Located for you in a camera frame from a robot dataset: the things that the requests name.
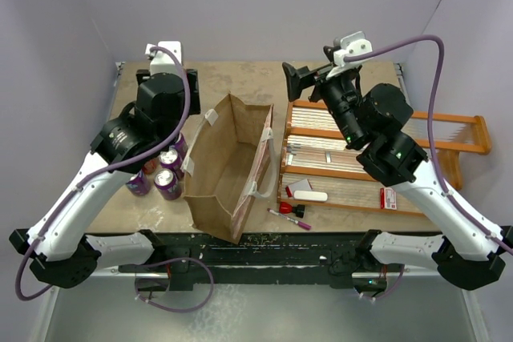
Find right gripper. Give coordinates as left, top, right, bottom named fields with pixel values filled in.
left=284, top=61, right=366, bottom=147

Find purple fanta can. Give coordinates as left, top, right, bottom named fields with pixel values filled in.
left=169, top=133, right=188, bottom=159
left=154, top=168, right=182, bottom=200
left=125, top=171, right=151, bottom=196
left=159, top=148, right=184, bottom=180

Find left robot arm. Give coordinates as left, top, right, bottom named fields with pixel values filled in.
left=9, top=70, right=187, bottom=288

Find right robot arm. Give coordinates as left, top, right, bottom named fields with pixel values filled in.
left=282, top=62, right=512, bottom=291

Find wooden shelf rack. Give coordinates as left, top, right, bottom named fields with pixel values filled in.
left=277, top=100, right=492, bottom=215

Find white eraser bar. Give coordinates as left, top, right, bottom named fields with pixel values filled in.
left=293, top=190, right=328, bottom=203

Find red black stamp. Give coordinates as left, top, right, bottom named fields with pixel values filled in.
left=279, top=202, right=305, bottom=219

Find pink marker pen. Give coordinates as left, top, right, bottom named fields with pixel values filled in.
left=267, top=208, right=311, bottom=231

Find red staples box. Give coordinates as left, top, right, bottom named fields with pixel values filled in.
left=380, top=187, right=398, bottom=210

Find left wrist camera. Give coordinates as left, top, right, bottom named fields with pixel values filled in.
left=145, top=41, right=183, bottom=76

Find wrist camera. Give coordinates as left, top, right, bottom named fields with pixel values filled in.
left=323, top=31, right=373, bottom=79
left=145, top=41, right=183, bottom=76

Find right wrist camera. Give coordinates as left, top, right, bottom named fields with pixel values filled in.
left=323, top=31, right=373, bottom=79

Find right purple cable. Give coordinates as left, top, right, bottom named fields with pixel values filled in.
left=342, top=34, right=513, bottom=255

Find purple cable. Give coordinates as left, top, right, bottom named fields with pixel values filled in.
left=342, top=34, right=513, bottom=255
left=14, top=47, right=216, bottom=315

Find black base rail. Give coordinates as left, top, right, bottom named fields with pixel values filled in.
left=117, top=231, right=401, bottom=291

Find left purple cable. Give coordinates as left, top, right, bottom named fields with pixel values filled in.
left=14, top=47, right=216, bottom=315

